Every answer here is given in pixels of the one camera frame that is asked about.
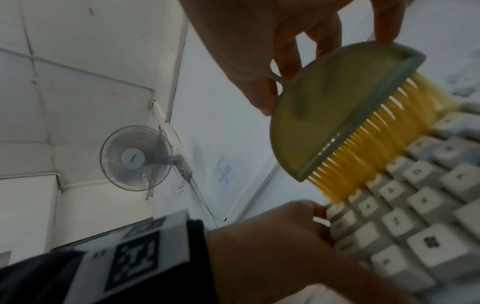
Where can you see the person's left hand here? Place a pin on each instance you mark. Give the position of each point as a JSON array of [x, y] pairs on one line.
[[270, 252]]

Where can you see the person's right hand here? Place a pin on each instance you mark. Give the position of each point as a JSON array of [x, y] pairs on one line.
[[255, 35]]

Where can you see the green brush yellow bristles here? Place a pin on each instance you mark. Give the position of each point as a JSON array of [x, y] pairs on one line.
[[330, 104]]

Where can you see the white keyboard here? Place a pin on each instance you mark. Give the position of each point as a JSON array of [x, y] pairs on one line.
[[412, 231]]

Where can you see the person's left forearm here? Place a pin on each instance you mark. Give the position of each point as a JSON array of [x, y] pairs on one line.
[[37, 276]]

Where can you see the white marker left wristband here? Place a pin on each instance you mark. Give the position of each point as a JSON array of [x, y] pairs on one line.
[[150, 246]]

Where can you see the white wooden frame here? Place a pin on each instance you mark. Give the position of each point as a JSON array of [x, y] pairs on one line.
[[176, 59]]

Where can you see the white wall fan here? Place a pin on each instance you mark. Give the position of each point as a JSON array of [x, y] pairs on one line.
[[131, 157]]

